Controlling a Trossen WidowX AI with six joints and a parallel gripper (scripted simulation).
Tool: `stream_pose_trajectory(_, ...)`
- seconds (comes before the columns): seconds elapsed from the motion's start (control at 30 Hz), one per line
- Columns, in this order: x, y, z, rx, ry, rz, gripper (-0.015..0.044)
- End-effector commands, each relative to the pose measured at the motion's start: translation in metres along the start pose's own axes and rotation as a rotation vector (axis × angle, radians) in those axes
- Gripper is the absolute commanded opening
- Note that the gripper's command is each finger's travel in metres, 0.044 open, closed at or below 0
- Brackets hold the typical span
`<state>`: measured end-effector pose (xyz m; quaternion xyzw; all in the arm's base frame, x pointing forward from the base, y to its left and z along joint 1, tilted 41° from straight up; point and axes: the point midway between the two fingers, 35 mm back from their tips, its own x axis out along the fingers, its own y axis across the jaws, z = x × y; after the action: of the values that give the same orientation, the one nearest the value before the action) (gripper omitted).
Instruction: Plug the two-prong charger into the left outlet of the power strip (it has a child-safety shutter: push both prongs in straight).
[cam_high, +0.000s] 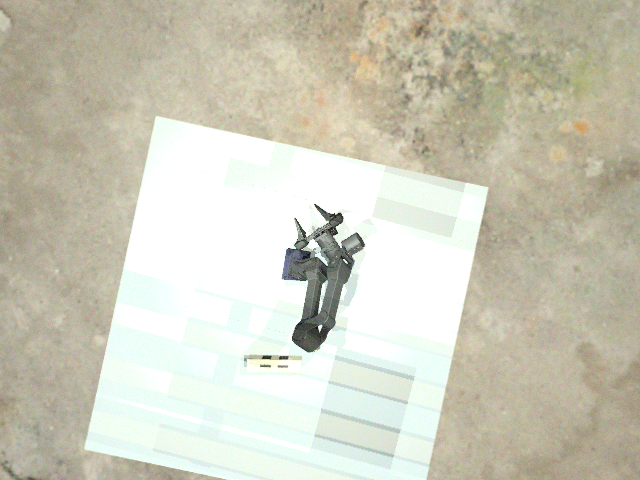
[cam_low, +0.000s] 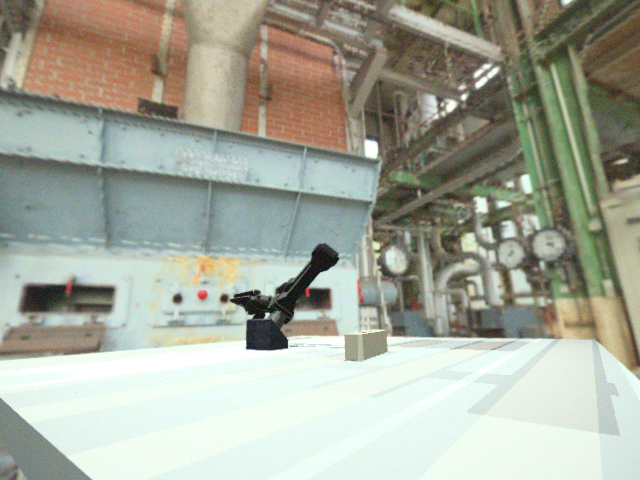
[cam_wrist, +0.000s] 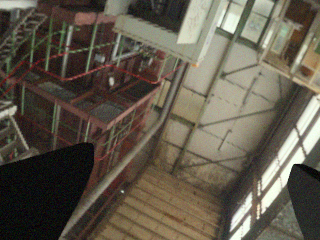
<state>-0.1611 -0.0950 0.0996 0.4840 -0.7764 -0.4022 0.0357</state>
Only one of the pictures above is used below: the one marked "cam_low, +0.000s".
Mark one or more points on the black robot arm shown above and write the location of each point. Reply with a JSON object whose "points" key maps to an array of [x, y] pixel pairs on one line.
{"points": [[281, 308]]}

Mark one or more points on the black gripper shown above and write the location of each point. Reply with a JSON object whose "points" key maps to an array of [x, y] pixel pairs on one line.
{"points": [[250, 301]]}

